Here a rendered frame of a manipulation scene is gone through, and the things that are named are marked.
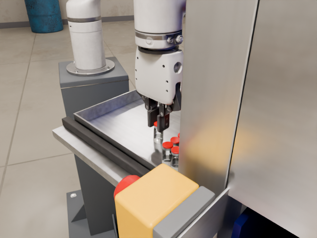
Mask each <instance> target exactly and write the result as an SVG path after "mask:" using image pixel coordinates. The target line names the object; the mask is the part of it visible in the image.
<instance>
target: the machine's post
mask: <svg viewBox="0 0 317 238"><path fill-rule="evenodd" d="M259 1H260V0H186V13H185V32H184V60H183V80H182V99H181V119H180V138H179V158H178V172H179V173H181V174H183V175H184V176H186V177H187V178H189V179H190V180H192V181H194V182H195V183H197V184H198V185H199V187H200V186H204V187H205V188H207V189H208V190H210V191H212V192H213V193H214V194H215V199H216V198H217V197H218V196H219V195H220V194H221V193H222V192H223V191H224V190H225V189H226V187H227V182H228V177H229V171H230V166H231V160H232V155H233V149H234V143H235V137H236V131H237V126H238V121H239V115H240V110H241V104H242V97H243V92H244V86H245V81H246V76H247V70H248V64H249V59H250V52H251V47H252V41H253V36H254V30H255V25H256V20H257V14H258V8H259ZM241 208H242V203H240V202H239V201H237V200H235V199H234V198H232V197H230V196H229V195H228V198H227V203H226V209H225V215H224V221H223V226H222V228H221V229H220V230H219V231H218V232H217V234H216V235H215V236H214V237H213V238H231V236H232V231H233V227H234V222H235V221H236V220H237V218H238V217H239V216H240V212H241Z"/></svg>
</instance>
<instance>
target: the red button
mask: <svg viewBox="0 0 317 238"><path fill-rule="evenodd" d="M138 179H140V177H139V176H137V175H129V176H126V177H125V178H123V179H122V180H121V181H120V182H119V183H118V185H117V186H116V188H115V191H114V199H115V196H116V195H117V194H118V193H119V192H121V191H122V190H124V189H125V188H127V187H128V186H129V185H131V184H132V183H134V182H135V181H137V180H138Z"/></svg>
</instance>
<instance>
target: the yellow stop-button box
mask: <svg viewBox="0 0 317 238"><path fill-rule="evenodd" d="M214 200H215V194H214V193H213V192H212V191H210V190H208V189H207V188H205V187H204V186H200V187H199V185H198V184H197V183H195V182H194V181H192V180H190V179H189V178H187V177H186V176H184V175H183V174H181V173H179V172H178V171H176V170H174V169H173V168H171V167H169V166H168V165H166V164H164V163H163V164H160V165H159V166H157V167H156V168H154V169H153V170H151V171H150V172H148V173H147V174H146V175H144V176H143V177H141V178H140V179H138V180H137V181H135V182H134V183H132V184H131V185H129V186H128V187H127V188H125V189H124V190H122V191H121V192H119V193H118V194H117V195H116V196H115V205H116V213H117V224H118V233H119V238H176V237H177V236H178V235H179V234H180V233H181V232H183V231H184V230H185V229H186V228H187V227H188V226H189V225H190V224H191V223H192V222H193V221H194V220H195V219H196V218H197V217H198V216H199V215H200V214H201V213H202V212H203V211H204V210H205V209H206V208H207V207H208V206H209V205H210V204H211V203H212V202H213V201H214Z"/></svg>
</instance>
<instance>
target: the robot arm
mask: <svg viewBox="0 0 317 238"><path fill-rule="evenodd" d="M100 1H101V0H68V1H67V3H66V11H67V19H68V26H69V31H70V37H71V43H72V49H73V55H74V60H73V62H72V63H70V64H68V65H67V68H66V69H67V72H68V73H69V74H71V75H75V76H81V77H90V76H98V75H103V74H106V73H108V72H110V71H112V70H113V69H114V68H115V64H114V62H113V61H111V60H108V59H105V50H104V41H103V31H102V22H101V12H100ZM133 5H134V27H135V43H136V45H138V46H137V50H136V58H135V86H136V92H137V93H138V94H139V96H140V97H142V99H143V101H144V103H145V109H146V110H148V111H147V116H148V127H152V126H154V122H156V121H157V131H158V132H162V131H164V130H166V129H167V128H169V118H170V113H171V112H172V111H180V110H181V99H182V80H183V60H184V55H183V51H182V50H181V49H179V44H182V42H183V39H184V38H183V36H182V29H183V17H184V15H185V13H186V0H133ZM158 102H159V106H157V105H158ZM173 102H174V103H173ZM165 105H167V107H166V108H165Z"/></svg>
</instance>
